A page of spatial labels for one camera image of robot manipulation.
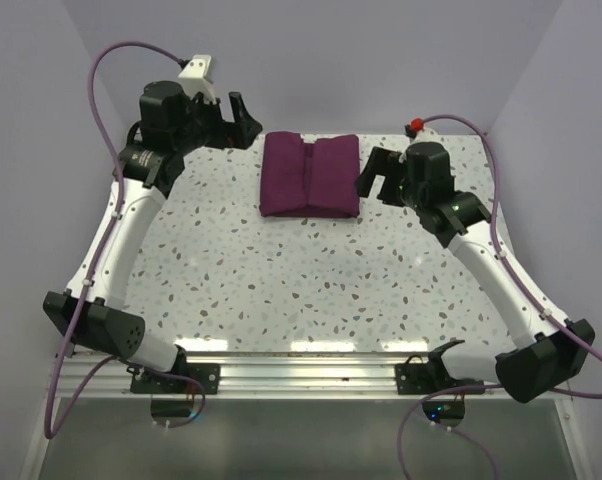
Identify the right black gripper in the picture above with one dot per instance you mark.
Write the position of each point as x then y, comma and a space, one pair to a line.
380, 161

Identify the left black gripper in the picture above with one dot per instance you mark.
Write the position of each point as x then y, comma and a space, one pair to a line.
228, 134

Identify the purple cloth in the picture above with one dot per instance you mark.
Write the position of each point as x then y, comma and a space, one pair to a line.
315, 179

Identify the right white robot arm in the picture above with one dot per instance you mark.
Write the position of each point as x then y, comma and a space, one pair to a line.
542, 357

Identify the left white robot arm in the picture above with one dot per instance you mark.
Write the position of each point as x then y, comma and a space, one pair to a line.
90, 311

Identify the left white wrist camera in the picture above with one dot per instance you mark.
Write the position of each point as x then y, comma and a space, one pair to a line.
194, 78

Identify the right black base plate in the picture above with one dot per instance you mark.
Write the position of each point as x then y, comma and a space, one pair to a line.
418, 376

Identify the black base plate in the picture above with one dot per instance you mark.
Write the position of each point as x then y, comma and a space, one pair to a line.
187, 378
418, 376

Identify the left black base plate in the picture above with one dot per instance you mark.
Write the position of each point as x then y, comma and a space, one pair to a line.
187, 378

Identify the aluminium frame rail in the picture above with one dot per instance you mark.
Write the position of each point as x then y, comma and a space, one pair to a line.
322, 370

